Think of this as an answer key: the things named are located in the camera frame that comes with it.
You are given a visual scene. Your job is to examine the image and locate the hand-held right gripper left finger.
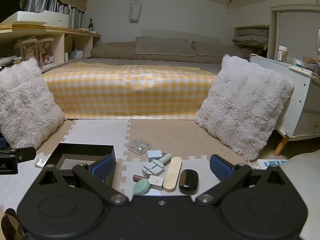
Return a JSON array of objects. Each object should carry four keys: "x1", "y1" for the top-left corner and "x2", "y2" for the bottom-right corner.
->
[{"x1": 32, "y1": 154, "x2": 130, "y2": 207}]

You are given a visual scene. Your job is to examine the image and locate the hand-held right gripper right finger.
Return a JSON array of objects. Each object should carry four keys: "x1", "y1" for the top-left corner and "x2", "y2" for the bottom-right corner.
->
[{"x1": 195, "y1": 154, "x2": 293, "y2": 207}]

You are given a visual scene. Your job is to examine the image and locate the black cardboard box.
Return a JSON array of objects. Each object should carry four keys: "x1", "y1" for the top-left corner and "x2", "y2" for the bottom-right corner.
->
[{"x1": 45, "y1": 143, "x2": 117, "y2": 188}]

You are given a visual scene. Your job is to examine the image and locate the glossy black case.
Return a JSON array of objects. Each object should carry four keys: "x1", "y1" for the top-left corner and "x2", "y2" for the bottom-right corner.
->
[{"x1": 179, "y1": 169, "x2": 199, "y2": 195}]

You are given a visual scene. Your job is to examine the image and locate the clear plastic screw case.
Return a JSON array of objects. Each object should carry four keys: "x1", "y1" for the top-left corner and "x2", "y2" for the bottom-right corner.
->
[{"x1": 127, "y1": 138, "x2": 153, "y2": 155}]

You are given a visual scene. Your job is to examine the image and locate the green round compact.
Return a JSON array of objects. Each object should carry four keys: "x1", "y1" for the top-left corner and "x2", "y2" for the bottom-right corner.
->
[{"x1": 132, "y1": 179, "x2": 150, "y2": 196}]

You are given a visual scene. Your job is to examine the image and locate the grey watch link remover tool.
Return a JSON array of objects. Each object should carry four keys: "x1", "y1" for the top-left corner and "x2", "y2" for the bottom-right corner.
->
[{"x1": 142, "y1": 153, "x2": 172, "y2": 177}]

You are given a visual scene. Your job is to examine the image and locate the green and white bottle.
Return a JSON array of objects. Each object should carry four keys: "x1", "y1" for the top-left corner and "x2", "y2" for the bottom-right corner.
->
[{"x1": 147, "y1": 150, "x2": 165, "y2": 162}]

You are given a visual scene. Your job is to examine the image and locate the small white wooden block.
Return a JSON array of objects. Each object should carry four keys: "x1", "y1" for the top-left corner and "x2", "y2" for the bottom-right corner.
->
[{"x1": 149, "y1": 175, "x2": 165, "y2": 190}]

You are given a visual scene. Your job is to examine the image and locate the fluffy white cushion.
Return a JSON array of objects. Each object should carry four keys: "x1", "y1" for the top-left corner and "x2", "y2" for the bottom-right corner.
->
[
  {"x1": 0, "y1": 58, "x2": 66, "y2": 149},
  {"x1": 194, "y1": 54, "x2": 295, "y2": 162}
]

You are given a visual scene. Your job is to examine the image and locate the white power strip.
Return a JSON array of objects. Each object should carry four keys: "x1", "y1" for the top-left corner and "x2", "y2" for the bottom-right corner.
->
[{"x1": 257, "y1": 159, "x2": 288, "y2": 170}]

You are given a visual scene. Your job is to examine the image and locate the argyle patterned cloth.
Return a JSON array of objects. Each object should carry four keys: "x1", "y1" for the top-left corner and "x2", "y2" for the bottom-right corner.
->
[{"x1": 0, "y1": 209, "x2": 25, "y2": 240}]

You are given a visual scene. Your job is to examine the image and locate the foam puzzle mat tiles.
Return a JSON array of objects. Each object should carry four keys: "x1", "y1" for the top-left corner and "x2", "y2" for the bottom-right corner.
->
[{"x1": 0, "y1": 119, "x2": 288, "y2": 205}]

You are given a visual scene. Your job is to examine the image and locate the yellow checkered bed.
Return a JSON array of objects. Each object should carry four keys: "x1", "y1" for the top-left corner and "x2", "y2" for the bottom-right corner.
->
[{"x1": 41, "y1": 62, "x2": 218, "y2": 120}]

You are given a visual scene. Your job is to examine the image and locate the rolled white paper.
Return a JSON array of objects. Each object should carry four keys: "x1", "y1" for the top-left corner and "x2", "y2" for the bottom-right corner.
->
[{"x1": 0, "y1": 56, "x2": 23, "y2": 67}]

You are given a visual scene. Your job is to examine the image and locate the light grey cloth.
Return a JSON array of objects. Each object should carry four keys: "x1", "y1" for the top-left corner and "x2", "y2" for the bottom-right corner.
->
[{"x1": 277, "y1": 150, "x2": 320, "y2": 240}]

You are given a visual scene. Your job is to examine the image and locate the clear doll display case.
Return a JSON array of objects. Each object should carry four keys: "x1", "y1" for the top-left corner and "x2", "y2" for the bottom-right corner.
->
[
  {"x1": 14, "y1": 39, "x2": 38, "y2": 65},
  {"x1": 37, "y1": 38, "x2": 55, "y2": 67}
]

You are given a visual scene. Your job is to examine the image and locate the white cabinet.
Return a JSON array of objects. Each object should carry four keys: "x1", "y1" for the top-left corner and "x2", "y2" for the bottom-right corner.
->
[{"x1": 250, "y1": 55, "x2": 320, "y2": 155}]

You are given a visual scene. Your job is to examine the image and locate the wooden shelf unit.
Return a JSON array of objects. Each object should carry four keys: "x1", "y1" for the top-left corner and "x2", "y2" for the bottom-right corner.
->
[{"x1": 0, "y1": 21, "x2": 102, "y2": 73}]

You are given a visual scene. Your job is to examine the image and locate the brown bed pillow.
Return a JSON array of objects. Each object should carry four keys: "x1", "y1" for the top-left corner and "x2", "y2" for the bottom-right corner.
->
[
  {"x1": 135, "y1": 36, "x2": 197, "y2": 57},
  {"x1": 192, "y1": 41, "x2": 250, "y2": 64}
]

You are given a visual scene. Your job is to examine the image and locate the grey bed mattress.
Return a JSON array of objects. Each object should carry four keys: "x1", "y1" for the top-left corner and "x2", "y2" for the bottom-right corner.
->
[{"x1": 41, "y1": 55, "x2": 250, "y2": 75}]

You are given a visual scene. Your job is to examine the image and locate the flat white box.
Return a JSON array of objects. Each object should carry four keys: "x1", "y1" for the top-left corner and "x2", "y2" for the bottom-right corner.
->
[{"x1": 0, "y1": 11, "x2": 50, "y2": 27}]

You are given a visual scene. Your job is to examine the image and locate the white headboard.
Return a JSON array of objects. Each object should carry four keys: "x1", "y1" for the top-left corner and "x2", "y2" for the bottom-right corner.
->
[{"x1": 141, "y1": 29, "x2": 222, "y2": 46}]

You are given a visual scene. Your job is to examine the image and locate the jar with white lid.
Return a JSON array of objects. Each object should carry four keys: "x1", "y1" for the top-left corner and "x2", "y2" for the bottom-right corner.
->
[{"x1": 277, "y1": 46, "x2": 288, "y2": 61}]

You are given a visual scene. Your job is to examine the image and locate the folded grey blankets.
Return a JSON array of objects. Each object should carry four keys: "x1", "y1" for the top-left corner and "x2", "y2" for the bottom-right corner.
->
[{"x1": 234, "y1": 28, "x2": 270, "y2": 46}]

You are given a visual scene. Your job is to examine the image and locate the white shoe box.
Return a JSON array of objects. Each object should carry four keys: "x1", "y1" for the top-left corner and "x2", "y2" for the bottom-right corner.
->
[{"x1": 40, "y1": 10, "x2": 70, "y2": 28}]

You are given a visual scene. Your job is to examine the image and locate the silver curtain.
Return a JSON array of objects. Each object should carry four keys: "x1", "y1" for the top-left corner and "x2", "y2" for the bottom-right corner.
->
[{"x1": 20, "y1": 0, "x2": 84, "y2": 29}]

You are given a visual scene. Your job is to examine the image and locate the white slatted door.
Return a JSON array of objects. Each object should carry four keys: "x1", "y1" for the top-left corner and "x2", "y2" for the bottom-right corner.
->
[{"x1": 271, "y1": 5, "x2": 320, "y2": 60}]

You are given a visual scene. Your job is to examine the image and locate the small wooden wall shelf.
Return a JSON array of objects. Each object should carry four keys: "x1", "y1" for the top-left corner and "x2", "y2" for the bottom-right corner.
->
[{"x1": 234, "y1": 25, "x2": 270, "y2": 58}]

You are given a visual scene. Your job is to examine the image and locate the white hanging wall pouch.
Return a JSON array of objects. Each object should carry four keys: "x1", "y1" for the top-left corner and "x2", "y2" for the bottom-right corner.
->
[{"x1": 130, "y1": 0, "x2": 142, "y2": 23}]

